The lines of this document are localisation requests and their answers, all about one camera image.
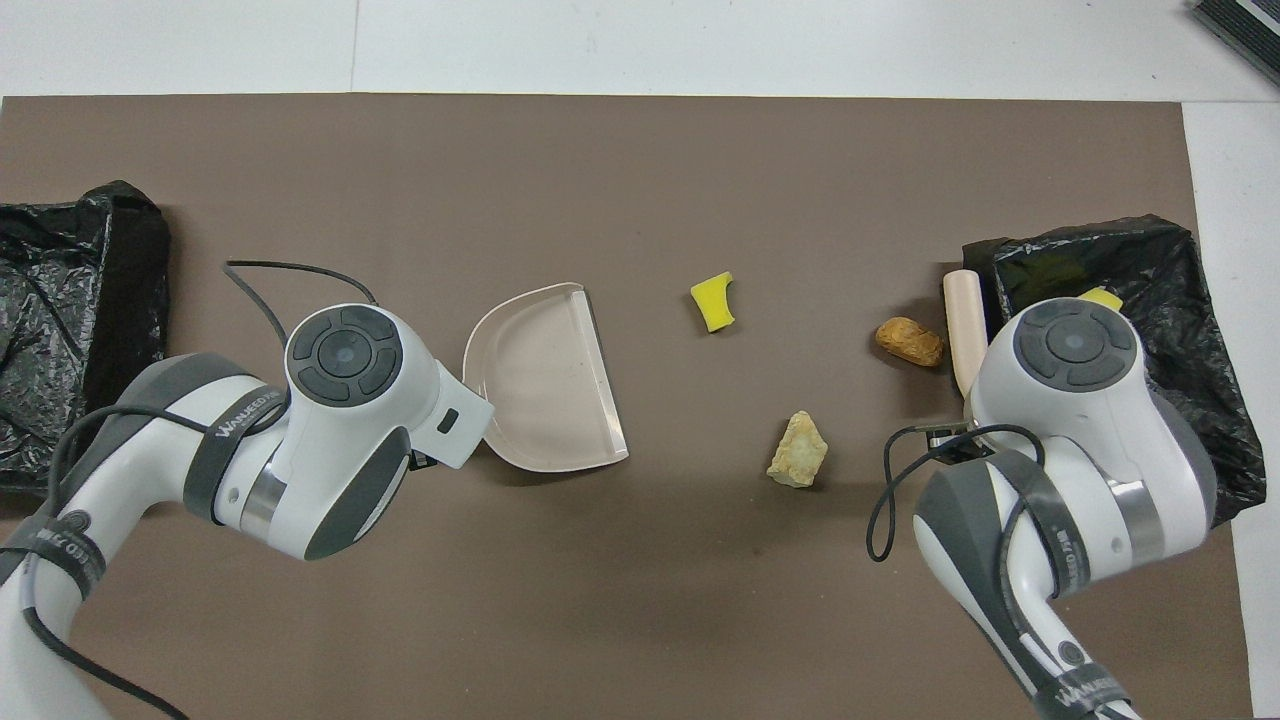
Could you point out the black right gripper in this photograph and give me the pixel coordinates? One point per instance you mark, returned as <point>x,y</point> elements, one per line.
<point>950,445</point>

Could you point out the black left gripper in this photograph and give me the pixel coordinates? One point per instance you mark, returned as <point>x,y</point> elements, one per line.
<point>425,461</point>

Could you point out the beige plastic dustpan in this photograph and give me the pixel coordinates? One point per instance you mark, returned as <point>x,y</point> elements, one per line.
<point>550,390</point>

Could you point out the yellow sponge piece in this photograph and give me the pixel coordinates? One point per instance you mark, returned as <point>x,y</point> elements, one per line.
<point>712,305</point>
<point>1102,299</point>

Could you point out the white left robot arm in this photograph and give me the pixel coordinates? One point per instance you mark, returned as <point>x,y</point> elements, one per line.
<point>340,450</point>

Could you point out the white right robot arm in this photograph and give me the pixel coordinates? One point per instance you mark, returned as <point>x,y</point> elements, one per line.
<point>1090,420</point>

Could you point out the black bag lined bin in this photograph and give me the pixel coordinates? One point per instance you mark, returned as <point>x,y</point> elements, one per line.
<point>1190,290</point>
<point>80,300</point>

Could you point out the brown bread roll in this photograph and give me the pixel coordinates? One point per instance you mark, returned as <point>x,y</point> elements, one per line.
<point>910,341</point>

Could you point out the pale crusty bread chunk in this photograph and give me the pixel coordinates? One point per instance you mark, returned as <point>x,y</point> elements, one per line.
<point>798,452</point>

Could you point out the brown paper table mat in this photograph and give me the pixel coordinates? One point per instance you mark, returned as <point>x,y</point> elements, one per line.
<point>700,600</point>

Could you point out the black ridged device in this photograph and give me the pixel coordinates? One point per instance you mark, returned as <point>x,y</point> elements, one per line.
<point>1245,25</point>

